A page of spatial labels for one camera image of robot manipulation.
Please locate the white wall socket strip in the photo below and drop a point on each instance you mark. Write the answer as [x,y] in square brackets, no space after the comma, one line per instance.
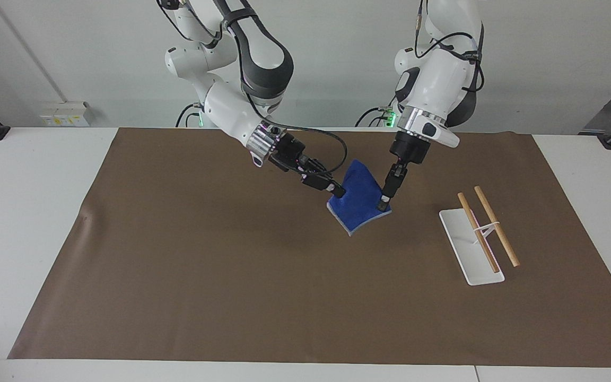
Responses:
[64,114]

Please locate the blue towel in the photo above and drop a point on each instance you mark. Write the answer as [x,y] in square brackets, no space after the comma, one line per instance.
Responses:
[361,204]

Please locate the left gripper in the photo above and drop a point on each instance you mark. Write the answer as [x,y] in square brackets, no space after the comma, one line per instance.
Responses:
[409,147]

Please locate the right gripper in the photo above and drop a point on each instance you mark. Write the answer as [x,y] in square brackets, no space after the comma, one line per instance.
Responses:
[288,150]

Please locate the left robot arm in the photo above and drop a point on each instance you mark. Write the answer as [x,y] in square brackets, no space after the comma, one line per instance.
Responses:
[441,74]

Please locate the white rack with wooden bars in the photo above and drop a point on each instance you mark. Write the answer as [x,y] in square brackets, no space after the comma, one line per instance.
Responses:
[470,249]

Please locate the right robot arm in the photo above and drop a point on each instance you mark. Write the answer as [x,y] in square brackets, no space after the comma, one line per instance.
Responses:
[226,109]

